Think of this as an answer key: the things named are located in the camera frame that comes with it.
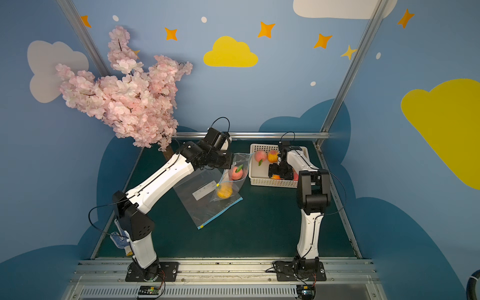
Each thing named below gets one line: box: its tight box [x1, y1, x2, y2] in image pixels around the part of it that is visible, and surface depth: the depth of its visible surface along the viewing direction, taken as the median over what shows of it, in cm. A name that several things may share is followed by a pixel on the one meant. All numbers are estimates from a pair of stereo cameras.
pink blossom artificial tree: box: [55, 26, 194, 152], surface depth 64 cm
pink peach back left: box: [255, 150, 267, 163], surface depth 110 cm
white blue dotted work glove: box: [110, 218, 130, 249], surface depth 84 cm
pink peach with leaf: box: [231, 163, 244, 180], surface depth 96 cm
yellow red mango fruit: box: [217, 181, 234, 199], surface depth 89 cm
